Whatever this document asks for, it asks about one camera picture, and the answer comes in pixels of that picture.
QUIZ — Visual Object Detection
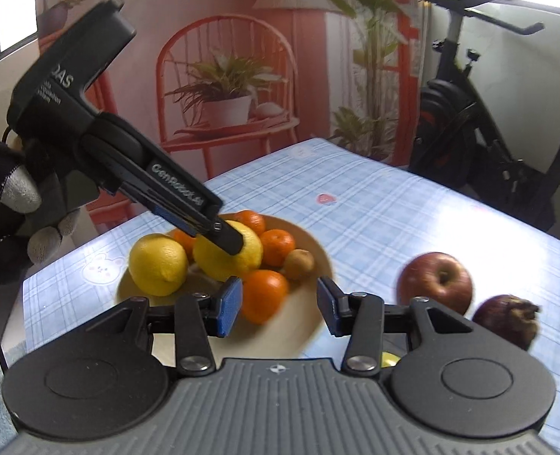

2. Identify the dark purple mangosteen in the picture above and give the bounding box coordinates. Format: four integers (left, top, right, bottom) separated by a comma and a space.
472, 295, 542, 351

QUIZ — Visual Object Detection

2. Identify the printed wall poster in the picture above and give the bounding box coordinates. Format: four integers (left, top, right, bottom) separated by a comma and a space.
34, 0, 425, 238

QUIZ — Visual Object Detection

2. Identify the person's left hand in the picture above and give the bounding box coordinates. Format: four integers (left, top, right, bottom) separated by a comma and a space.
0, 133, 83, 286

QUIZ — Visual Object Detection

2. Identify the yellow lemon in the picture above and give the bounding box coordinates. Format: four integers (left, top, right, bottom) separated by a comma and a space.
128, 234, 189, 296
192, 220, 264, 281

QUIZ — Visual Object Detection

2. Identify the black exercise bike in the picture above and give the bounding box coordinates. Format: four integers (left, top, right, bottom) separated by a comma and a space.
408, 0, 560, 233

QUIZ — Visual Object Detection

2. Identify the cream round plate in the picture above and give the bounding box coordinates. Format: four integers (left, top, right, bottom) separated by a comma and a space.
115, 212, 335, 356

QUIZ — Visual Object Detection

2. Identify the large orange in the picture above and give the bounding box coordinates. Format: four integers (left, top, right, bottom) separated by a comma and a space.
239, 269, 290, 325

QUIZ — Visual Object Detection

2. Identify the small brown longan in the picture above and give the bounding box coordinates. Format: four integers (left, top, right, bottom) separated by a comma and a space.
280, 249, 315, 280

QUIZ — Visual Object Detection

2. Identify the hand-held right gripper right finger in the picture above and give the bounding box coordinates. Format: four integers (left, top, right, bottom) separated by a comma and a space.
317, 276, 472, 374

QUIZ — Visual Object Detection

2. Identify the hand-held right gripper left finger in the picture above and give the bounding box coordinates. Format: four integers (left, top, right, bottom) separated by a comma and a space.
85, 276, 244, 375

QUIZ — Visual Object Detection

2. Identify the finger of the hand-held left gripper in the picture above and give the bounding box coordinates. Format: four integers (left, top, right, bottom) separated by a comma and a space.
114, 182, 246, 257

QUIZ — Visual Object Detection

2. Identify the red apple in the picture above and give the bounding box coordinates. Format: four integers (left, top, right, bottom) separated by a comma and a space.
396, 252, 473, 316

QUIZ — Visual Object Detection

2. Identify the small mandarin orange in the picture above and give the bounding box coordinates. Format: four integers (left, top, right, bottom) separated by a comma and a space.
260, 229, 296, 267
172, 228, 198, 261
233, 210, 266, 238

